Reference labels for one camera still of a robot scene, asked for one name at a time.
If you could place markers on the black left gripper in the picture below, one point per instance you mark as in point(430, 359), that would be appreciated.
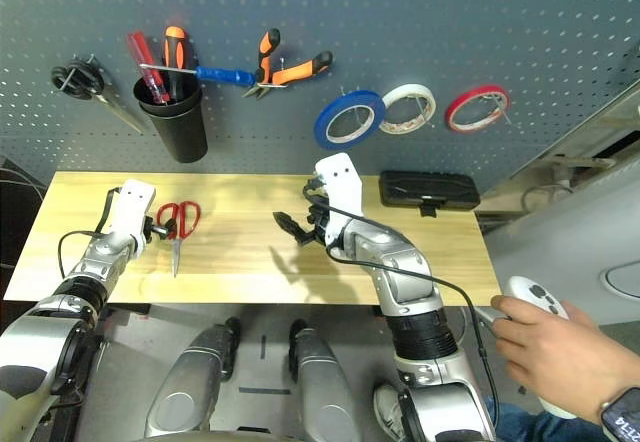
point(146, 232)

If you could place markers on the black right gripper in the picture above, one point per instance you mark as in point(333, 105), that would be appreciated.
point(319, 217)

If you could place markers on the blue tape roll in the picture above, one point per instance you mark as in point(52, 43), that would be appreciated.
point(350, 97)

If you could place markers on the orange black needle-nose pliers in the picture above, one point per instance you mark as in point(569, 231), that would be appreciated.
point(295, 72)

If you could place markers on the white handheld controller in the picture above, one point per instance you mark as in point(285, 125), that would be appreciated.
point(525, 292)

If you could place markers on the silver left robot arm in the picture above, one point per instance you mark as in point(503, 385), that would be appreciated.
point(35, 342)

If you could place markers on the dark grey pegboard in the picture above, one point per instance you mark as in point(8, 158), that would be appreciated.
point(450, 22)

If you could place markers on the person's bare hand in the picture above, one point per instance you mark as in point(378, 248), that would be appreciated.
point(560, 357)

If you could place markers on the black plastic cup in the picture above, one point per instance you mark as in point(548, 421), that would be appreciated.
point(182, 137)

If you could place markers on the black tool case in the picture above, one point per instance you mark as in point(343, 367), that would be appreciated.
point(430, 189)

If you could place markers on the silver left robot leg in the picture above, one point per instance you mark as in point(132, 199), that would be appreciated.
point(185, 387)

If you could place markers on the silver robot leg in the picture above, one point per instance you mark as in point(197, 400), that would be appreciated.
point(320, 387)
point(185, 387)

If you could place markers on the silver right robot leg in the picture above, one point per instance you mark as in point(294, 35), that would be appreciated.
point(320, 387)

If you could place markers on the white tape roll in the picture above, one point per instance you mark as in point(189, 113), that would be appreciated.
point(405, 89)

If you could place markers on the orange black screwdriver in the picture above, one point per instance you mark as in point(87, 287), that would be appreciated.
point(175, 47)

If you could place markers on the white sneaker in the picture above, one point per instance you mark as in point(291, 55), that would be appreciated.
point(385, 409)

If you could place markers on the red tape roll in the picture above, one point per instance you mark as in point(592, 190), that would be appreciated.
point(475, 91)

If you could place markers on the white machine housing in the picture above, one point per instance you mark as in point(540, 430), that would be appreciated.
point(550, 252)

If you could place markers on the blue jeans leg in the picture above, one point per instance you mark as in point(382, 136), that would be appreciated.
point(525, 424)

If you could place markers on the black smartwatch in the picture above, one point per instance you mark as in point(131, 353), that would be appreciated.
point(622, 419)

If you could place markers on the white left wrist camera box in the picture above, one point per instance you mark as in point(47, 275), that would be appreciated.
point(130, 207)

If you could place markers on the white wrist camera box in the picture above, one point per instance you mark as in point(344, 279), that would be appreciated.
point(340, 182)
point(130, 207)

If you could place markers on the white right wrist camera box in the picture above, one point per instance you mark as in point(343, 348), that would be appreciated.
point(340, 182)

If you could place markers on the beige wooden frame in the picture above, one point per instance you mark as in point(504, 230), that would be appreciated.
point(575, 162)

